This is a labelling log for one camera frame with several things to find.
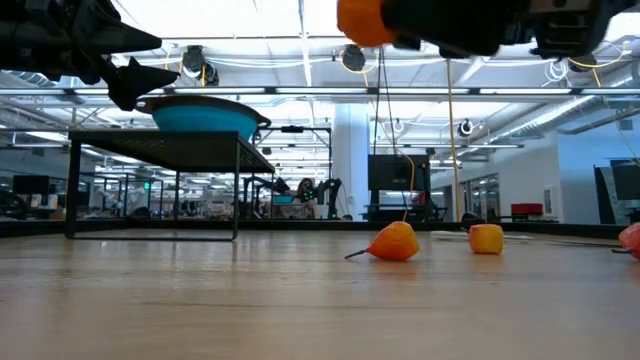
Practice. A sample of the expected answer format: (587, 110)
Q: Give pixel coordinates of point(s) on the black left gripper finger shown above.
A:
(137, 82)
(120, 32)

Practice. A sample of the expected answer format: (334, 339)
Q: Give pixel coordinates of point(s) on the tall orange block fruit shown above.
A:
(362, 22)

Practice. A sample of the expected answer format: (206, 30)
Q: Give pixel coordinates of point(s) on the blue collapsible bowl grey rim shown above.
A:
(205, 120)

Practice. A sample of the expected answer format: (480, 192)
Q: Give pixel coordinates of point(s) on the black background robot arm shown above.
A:
(331, 192)
(265, 184)

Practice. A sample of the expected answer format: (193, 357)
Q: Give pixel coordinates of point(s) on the teardrop orange fruit with stem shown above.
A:
(395, 242)

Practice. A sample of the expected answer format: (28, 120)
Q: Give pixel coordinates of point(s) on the yellow-orange cube fruit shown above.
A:
(486, 239)

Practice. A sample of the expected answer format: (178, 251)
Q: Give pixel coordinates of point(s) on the orange-red fruit with stem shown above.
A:
(631, 240)

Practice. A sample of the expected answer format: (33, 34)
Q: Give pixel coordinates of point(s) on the black mesh metal rack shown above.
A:
(170, 150)

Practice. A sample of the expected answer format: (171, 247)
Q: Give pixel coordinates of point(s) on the black monitor on stand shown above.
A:
(395, 172)

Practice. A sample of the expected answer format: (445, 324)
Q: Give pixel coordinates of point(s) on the white building column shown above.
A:
(350, 160)

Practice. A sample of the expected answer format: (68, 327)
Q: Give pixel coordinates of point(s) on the small black monitor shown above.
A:
(31, 185)

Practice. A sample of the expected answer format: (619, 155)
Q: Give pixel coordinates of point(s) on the large black screen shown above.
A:
(625, 182)

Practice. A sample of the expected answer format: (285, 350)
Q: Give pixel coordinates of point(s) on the seated person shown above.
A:
(305, 192)

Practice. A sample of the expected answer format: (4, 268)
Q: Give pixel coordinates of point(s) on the red box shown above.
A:
(526, 209)

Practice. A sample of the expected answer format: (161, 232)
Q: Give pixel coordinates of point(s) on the small background blue bowl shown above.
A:
(282, 199)

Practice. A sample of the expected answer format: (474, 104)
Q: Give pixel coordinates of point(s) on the thin black stand frame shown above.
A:
(292, 129)

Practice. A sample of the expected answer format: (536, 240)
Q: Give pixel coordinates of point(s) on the black aluminium table frame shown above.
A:
(30, 228)

